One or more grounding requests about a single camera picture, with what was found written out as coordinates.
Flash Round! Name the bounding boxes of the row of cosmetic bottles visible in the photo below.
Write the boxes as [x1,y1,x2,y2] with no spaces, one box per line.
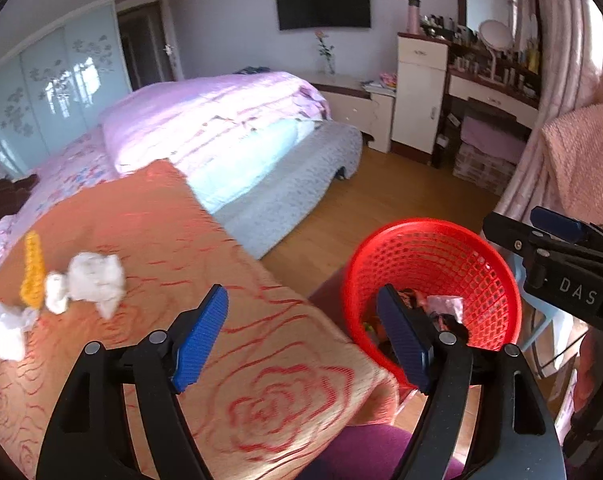
[420,12,541,100]

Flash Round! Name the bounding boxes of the yellow knitted cloth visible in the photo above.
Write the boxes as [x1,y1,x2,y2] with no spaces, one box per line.
[19,230,46,309]

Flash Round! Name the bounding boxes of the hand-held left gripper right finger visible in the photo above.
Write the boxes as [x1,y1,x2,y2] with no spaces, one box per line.
[375,283,567,480]

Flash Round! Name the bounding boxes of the orange rose blanket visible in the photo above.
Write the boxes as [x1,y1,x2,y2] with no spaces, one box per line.
[0,159,400,480]

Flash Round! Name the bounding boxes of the dressing table with mirror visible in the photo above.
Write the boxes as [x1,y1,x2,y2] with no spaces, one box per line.
[431,0,543,171]

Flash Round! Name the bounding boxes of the pink white wrapper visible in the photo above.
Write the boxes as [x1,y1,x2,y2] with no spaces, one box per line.
[425,295,465,323]

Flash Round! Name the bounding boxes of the large white tissue wad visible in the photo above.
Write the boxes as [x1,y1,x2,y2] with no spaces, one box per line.
[67,252,126,320]

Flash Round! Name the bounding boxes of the grey bed skirt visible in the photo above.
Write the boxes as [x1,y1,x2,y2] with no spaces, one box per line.
[212,121,364,261]

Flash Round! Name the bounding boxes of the glass door wardrobe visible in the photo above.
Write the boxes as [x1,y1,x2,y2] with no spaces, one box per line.
[0,0,132,181]

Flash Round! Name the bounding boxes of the brown plush toy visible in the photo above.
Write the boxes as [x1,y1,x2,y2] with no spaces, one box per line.
[0,173,40,241]

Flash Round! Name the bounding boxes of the round white vanity mirror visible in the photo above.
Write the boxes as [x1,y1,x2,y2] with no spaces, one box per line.
[478,19,514,82]

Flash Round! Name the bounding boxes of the pink curtain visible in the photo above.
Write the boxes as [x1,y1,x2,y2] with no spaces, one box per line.
[494,0,603,221]

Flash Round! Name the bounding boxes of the tall white cabinet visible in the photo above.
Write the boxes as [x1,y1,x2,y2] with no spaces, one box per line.
[390,32,452,155]

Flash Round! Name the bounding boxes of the artificial rose flower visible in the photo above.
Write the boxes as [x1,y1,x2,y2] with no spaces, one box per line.
[314,30,336,76]

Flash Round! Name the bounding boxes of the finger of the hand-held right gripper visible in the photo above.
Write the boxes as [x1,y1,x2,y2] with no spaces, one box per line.
[529,206,603,251]
[482,211,603,267]

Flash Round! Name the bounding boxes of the pink duvet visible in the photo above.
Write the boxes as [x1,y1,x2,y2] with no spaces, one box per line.
[99,71,332,176]

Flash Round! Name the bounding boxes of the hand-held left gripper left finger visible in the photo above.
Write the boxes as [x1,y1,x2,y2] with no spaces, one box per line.
[36,283,230,480]

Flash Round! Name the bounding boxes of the flat white tissue wad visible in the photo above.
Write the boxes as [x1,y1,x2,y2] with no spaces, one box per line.
[0,300,41,361]

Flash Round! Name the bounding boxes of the pink floral bed sheet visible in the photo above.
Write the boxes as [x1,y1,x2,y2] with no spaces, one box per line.
[0,126,122,296]

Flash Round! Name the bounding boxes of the low white desk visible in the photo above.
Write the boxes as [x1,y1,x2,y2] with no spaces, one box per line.
[305,71,397,154]

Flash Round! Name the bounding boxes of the dark room door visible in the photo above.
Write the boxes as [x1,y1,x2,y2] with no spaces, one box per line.
[115,0,185,93]

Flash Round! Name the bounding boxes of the pink thermos bottle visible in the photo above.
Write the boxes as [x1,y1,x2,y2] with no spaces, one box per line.
[395,0,422,35]

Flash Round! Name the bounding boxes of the red plastic basket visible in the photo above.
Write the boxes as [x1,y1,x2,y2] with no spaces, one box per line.
[343,218,524,389]

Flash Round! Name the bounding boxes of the purple stool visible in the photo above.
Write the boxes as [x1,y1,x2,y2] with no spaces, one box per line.
[296,424,467,480]

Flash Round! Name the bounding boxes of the pink fluffy cloth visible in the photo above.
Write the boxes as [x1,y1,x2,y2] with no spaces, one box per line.
[540,67,603,227]

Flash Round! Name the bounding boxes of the small white tissue wad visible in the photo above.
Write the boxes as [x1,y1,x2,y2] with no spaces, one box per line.
[45,271,71,316]

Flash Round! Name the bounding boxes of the purple folded cloth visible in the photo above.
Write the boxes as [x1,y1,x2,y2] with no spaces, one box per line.
[459,113,527,164]

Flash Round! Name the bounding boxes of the patterned storage box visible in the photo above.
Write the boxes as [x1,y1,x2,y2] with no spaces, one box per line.
[452,141,519,196]

